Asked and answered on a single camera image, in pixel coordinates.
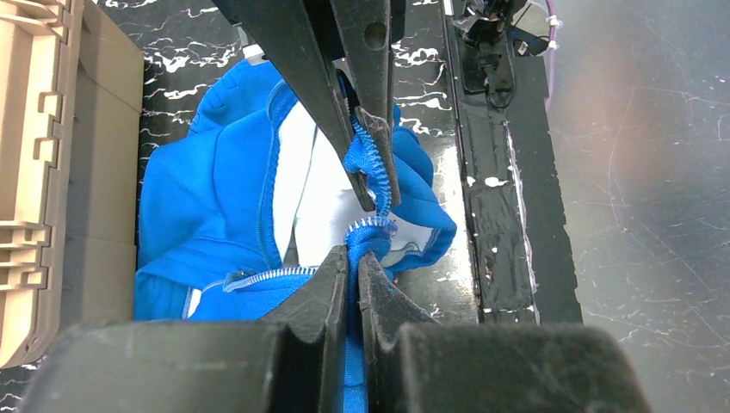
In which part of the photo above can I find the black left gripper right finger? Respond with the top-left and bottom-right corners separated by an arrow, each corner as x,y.
358,254 -> 650,412

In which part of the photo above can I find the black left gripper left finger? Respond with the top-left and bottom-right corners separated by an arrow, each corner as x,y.
19,246 -> 348,412

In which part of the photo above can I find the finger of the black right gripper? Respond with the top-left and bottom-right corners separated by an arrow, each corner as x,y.
331,0 -> 402,207
211,0 -> 378,213

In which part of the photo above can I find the blue zip jacket white lining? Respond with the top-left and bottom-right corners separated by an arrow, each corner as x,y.
133,57 -> 459,413

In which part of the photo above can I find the tan plastic toolbox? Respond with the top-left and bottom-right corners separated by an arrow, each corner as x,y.
1,1 -> 144,368

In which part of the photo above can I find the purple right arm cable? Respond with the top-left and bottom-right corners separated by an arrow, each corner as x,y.
541,0 -> 563,112

